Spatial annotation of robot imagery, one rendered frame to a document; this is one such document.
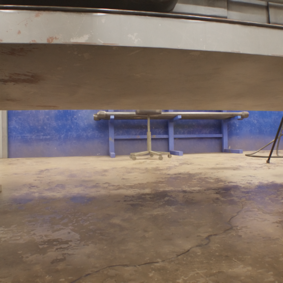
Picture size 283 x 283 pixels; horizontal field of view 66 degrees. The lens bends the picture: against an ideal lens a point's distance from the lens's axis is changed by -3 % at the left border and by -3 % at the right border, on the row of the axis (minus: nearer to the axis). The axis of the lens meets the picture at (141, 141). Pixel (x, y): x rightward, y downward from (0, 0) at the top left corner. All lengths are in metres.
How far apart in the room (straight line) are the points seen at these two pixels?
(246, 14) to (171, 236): 0.65
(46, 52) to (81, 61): 0.08
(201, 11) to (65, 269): 0.70
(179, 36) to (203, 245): 0.43
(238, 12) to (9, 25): 0.60
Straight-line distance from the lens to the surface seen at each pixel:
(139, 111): 2.81
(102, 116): 3.33
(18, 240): 0.63
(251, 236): 0.61
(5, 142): 4.06
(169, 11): 0.56
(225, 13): 0.76
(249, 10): 0.81
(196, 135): 4.03
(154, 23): 0.47
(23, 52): 0.50
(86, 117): 3.83
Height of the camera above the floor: 0.23
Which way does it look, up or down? level
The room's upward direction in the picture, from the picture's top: 1 degrees counter-clockwise
